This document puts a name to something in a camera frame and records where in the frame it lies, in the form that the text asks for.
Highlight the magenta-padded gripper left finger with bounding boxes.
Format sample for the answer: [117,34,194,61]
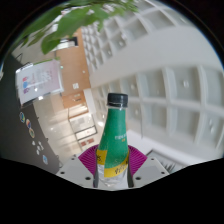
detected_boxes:
[55,144,100,190]

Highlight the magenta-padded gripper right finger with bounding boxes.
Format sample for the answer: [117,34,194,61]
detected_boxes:
[127,144,169,190]

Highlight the green-labelled clear drink bottle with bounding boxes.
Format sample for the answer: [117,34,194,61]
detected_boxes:
[94,92,131,190]

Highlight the recessed ceiling lights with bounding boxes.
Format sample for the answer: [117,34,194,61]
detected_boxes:
[106,29,218,134]

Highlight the clear acrylic sign stand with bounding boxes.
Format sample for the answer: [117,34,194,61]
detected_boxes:
[14,59,65,107]

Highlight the large-leaved green potted plant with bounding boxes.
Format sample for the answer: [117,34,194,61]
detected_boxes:
[19,0,141,56]

